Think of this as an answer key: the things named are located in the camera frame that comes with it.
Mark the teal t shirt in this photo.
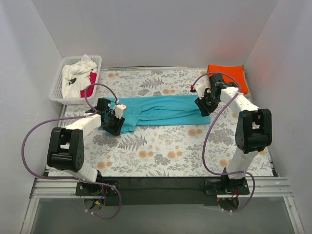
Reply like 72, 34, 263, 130
119, 95, 211, 134

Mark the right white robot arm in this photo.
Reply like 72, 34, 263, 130
190, 72, 272, 195

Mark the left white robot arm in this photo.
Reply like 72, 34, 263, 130
47, 98, 127, 195

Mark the floral patterned table mat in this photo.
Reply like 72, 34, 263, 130
48, 68, 273, 178

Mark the magenta t shirt in basket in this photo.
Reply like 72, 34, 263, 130
80, 71, 99, 98

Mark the folded orange t shirt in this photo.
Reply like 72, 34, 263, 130
207, 64, 248, 94

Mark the white plastic laundry basket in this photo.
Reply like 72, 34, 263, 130
49, 55, 102, 105

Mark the white t shirt in basket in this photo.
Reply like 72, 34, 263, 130
61, 54, 98, 98

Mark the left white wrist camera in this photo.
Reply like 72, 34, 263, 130
113, 104, 127, 119

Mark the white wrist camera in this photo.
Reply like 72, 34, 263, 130
113, 104, 127, 119
190, 81, 210, 99

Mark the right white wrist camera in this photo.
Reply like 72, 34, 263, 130
190, 81, 210, 99

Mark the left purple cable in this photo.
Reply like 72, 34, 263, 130
21, 83, 122, 219

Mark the purple cable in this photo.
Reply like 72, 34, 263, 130
21, 83, 122, 219
190, 72, 255, 213

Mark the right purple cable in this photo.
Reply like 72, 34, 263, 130
190, 72, 255, 213

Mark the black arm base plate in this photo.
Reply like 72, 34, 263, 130
75, 177, 252, 206

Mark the aluminium frame rail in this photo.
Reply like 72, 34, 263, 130
30, 176, 293, 198

